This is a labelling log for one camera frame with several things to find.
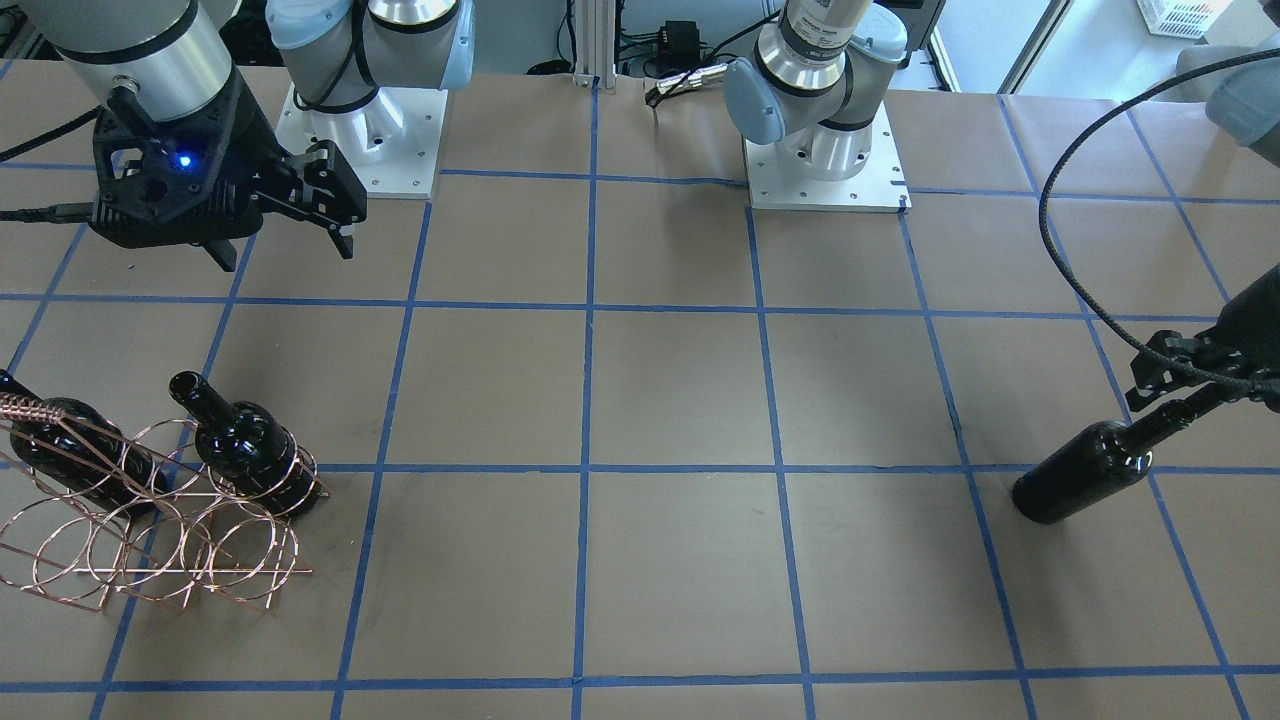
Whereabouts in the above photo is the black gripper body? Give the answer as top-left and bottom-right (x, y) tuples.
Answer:
(1215, 266), (1279, 396)
(88, 76), (287, 249)

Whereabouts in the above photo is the dark green wine bottle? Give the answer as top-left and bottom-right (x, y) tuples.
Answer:
(1011, 400), (1198, 525)

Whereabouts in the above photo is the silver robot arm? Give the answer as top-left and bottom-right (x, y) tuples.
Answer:
(3, 1), (474, 272)
(724, 1), (1277, 410)

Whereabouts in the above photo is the dark wine bottle in rack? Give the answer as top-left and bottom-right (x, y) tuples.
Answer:
(169, 370), (324, 520)

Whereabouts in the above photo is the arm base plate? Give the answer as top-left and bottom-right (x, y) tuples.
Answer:
(276, 88), (449, 201)
(742, 104), (913, 214)

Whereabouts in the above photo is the black braided cable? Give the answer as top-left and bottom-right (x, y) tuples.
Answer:
(1038, 47), (1280, 393)

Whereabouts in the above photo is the copper wire wine rack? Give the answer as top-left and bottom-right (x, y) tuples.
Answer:
(3, 396), (314, 612)

